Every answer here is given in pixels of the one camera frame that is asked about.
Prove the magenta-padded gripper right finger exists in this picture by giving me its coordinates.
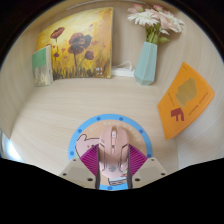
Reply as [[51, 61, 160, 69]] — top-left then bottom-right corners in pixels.
[[126, 143, 168, 190]]

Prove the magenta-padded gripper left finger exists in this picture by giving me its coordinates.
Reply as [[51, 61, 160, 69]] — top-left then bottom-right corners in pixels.
[[58, 143, 102, 190]]

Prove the pink computer mouse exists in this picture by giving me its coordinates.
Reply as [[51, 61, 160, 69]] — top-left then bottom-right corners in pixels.
[[98, 125, 130, 181]]

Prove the round blue-rimmed cartoon mouse pad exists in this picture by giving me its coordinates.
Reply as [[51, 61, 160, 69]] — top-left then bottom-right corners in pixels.
[[67, 113, 154, 192]]

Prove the orange covered book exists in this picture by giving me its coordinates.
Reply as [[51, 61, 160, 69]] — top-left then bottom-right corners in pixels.
[[157, 61, 215, 141]]

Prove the teal faceted vase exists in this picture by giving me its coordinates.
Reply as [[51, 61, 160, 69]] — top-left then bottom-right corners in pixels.
[[133, 41, 158, 87]]

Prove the green covered book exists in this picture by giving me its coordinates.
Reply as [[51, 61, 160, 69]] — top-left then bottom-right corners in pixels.
[[31, 44, 54, 88]]

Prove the yellow poppy flower painting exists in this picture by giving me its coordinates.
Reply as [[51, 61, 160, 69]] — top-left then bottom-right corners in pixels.
[[35, 7, 114, 80]]

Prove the pink and white flower bouquet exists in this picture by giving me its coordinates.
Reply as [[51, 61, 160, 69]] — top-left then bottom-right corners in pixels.
[[127, 3, 185, 45]]

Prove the white charger with cable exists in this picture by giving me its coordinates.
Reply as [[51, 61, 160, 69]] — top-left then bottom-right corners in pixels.
[[110, 60, 136, 78]]

